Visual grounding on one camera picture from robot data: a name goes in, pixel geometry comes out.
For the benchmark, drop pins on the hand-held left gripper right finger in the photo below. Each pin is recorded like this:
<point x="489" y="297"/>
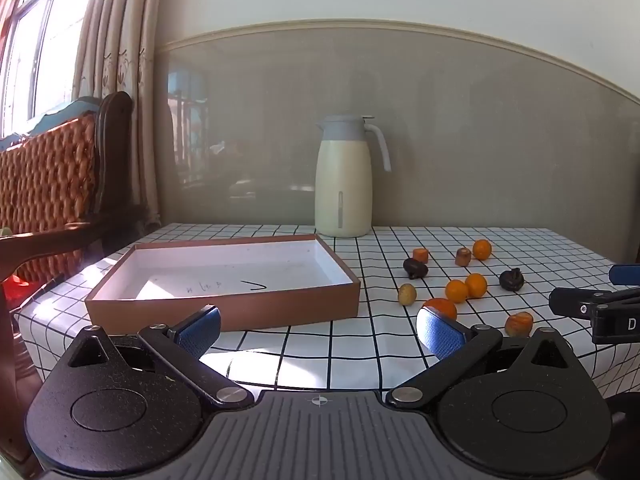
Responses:
<point x="440" y="332"/>

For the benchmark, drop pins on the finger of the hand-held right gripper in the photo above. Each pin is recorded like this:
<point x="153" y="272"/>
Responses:
<point x="572" y="302"/>
<point x="625" y="274"/>

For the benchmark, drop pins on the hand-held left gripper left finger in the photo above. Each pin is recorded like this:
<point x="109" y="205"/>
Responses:
<point x="200" y="332"/>

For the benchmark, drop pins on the large orange tangerine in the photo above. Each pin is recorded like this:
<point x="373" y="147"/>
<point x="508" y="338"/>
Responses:
<point x="442" y="306"/>

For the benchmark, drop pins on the small round orange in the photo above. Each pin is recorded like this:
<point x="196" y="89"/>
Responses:
<point x="482" y="249"/>
<point x="476" y="285"/>
<point x="456" y="291"/>

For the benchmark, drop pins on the small yellow-green fruit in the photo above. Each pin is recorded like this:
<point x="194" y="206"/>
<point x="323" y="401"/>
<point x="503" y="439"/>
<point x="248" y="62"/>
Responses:
<point x="407" y="294"/>

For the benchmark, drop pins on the brownish orange fruit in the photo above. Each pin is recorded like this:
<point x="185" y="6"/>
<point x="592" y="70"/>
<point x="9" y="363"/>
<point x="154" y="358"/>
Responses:
<point x="519" y="324"/>

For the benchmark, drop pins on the brown cardboard box tray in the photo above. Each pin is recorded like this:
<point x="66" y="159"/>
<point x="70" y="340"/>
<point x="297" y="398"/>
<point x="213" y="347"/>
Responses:
<point x="225" y="270"/>

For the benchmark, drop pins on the brown cut fruit piece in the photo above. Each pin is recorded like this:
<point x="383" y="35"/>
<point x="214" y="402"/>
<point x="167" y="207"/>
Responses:
<point x="463" y="256"/>

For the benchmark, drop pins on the small orange fruit piece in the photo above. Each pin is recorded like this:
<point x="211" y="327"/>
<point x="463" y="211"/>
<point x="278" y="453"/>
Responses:
<point x="421" y="255"/>

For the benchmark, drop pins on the white checkered tablecloth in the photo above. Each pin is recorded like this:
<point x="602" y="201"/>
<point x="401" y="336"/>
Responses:
<point x="310" y="355"/>

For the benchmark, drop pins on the cream thermos jug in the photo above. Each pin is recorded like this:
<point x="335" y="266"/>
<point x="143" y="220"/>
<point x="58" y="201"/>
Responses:
<point x="342" y="185"/>

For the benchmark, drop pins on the red plastic bag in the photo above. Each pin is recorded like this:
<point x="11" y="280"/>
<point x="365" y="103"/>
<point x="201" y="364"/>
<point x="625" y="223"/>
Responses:
<point x="12" y="287"/>

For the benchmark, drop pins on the wooden sofa with orange cushions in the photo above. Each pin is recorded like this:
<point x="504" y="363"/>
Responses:
<point x="50" y="175"/>

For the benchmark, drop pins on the beige curtain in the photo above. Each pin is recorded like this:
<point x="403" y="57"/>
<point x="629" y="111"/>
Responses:
<point x="125" y="35"/>

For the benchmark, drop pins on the window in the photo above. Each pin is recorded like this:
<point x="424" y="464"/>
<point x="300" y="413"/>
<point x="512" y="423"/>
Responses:
<point x="45" y="35"/>

